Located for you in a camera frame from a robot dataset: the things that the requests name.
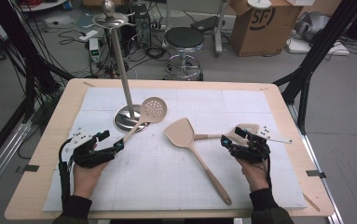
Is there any grey rounded device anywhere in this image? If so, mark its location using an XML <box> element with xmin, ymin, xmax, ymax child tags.
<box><xmin>294</xmin><ymin>11</ymin><xmax>331</xmax><ymax>42</ymax></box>

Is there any white power strip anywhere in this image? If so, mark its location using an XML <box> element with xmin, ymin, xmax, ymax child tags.
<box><xmin>78</xmin><ymin>29</ymin><xmax>100</xmax><ymax>42</ymax></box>

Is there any right hand-held gripper cable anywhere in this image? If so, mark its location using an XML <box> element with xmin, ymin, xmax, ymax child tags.
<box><xmin>261</xmin><ymin>153</ymin><xmax>274</xmax><ymax>189</ymax></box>

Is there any white foam mat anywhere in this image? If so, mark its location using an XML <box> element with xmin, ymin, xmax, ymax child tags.
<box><xmin>42</xmin><ymin>87</ymin><xmax>308</xmax><ymax>213</ymax></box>

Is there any white power supply unit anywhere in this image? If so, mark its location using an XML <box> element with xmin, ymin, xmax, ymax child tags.
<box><xmin>89</xmin><ymin>37</ymin><xmax>102</xmax><ymax>63</ymax></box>

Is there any white flat box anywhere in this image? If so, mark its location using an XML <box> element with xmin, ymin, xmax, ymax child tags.
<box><xmin>286</xmin><ymin>36</ymin><xmax>351</xmax><ymax>57</ymax></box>

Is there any hand-held gripper cable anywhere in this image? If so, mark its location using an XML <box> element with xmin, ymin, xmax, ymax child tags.
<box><xmin>58</xmin><ymin>138</ymin><xmax>75</xmax><ymax>210</ymax></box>
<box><xmin>261</xmin><ymin>153</ymin><xmax>274</xmax><ymax>189</ymax></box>

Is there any grey metal stand leg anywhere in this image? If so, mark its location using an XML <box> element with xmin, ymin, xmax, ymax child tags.
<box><xmin>213</xmin><ymin>0</ymin><xmax>229</xmax><ymax>58</ymax></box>

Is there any aluminium rail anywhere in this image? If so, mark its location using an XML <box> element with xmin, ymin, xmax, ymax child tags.
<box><xmin>0</xmin><ymin>119</ymin><xmax>33</xmax><ymax>203</ymax></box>
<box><xmin>286</xmin><ymin>104</ymin><xmax>345</xmax><ymax>224</ymax></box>

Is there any black table bracket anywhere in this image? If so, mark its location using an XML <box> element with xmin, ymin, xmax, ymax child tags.
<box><xmin>15</xmin><ymin>164</ymin><xmax>40</xmax><ymax>175</ymax></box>
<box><xmin>305</xmin><ymin>169</ymin><xmax>326</xmax><ymax>179</ymax></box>

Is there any black computer tower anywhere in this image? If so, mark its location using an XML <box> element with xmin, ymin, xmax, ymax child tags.
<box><xmin>132</xmin><ymin>3</ymin><xmax>152</xmax><ymax>49</ymax></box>

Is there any steel utensil stand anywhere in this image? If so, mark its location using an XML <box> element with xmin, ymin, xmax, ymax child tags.
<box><xmin>91</xmin><ymin>0</ymin><xmax>151</xmax><ymax>134</ymax></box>

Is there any white round-base stand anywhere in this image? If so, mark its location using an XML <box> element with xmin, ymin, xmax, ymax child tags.
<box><xmin>247</xmin><ymin>0</ymin><xmax>272</xmax><ymax>9</ymax></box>

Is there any person's left hand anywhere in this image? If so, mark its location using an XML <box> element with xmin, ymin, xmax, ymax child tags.
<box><xmin>73</xmin><ymin>161</ymin><xmax>109</xmax><ymax>201</ymax></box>

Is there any beige perforated skimmer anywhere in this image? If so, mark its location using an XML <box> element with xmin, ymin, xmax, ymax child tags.
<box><xmin>121</xmin><ymin>96</ymin><xmax>168</xmax><ymax>144</ymax></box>

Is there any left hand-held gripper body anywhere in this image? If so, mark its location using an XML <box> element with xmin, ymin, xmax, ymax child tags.
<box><xmin>63</xmin><ymin>127</ymin><xmax>118</xmax><ymax>169</ymax></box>

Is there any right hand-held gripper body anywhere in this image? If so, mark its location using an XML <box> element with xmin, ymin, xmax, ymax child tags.
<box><xmin>228</xmin><ymin>125</ymin><xmax>294</xmax><ymax>164</ymax></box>

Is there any black round stool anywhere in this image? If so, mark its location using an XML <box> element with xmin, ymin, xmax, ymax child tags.
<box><xmin>163</xmin><ymin>26</ymin><xmax>205</xmax><ymax>82</ymax></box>

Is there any person's right hand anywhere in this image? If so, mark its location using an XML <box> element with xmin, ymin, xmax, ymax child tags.
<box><xmin>235</xmin><ymin>157</ymin><xmax>270</xmax><ymax>193</ymax></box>

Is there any black flat case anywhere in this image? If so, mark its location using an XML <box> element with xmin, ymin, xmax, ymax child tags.
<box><xmin>190</xmin><ymin>15</ymin><xmax>219</xmax><ymax>33</ymax></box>

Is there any black frame stand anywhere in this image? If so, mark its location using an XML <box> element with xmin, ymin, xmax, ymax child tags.
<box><xmin>0</xmin><ymin>0</ymin><xmax>75</xmax><ymax>123</ymax></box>
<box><xmin>272</xmin><ymin>0</ymin><xmax>357</xmax><ymax>135</ymax></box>

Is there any beige solid spatula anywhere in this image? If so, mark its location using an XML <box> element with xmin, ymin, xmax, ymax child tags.
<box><xmin>164</xmin><ymin>117</ymin><xmax>233</xmax><ymax>206</ymax></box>

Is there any large cardboard box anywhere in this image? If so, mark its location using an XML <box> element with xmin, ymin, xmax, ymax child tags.
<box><xmin>230</xmin><ymin>0</ymin><xmax>305</xmax><ymax>58</ymax></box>

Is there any left hand-held gripper cable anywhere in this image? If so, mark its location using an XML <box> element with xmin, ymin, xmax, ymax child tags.
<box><xmin>58</xmin><ymin>138</ymin><xmax>75</xmax><ymax>210</ymax></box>

